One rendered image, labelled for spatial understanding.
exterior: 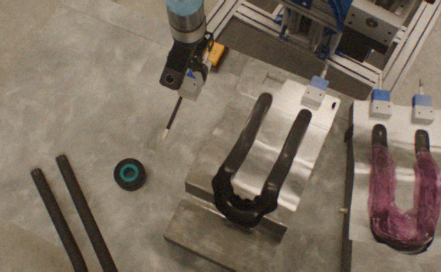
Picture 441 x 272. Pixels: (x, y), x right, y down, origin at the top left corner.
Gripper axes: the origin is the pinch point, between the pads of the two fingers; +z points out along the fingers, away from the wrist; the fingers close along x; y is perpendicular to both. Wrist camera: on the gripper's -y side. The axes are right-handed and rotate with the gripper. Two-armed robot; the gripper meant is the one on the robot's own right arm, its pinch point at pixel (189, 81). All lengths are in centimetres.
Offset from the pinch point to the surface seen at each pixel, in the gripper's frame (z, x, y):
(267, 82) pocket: 8.7, -16.4, 12.4
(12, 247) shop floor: 95, 60, -56
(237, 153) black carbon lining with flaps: 5.3, -17.9, -10.5
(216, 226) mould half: 9.0, -20.5, -28.2
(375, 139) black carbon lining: 9.9, -47.8, 9.6
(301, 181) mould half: 4.7, -34.7, -10.7
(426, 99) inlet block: 8, -56, 25
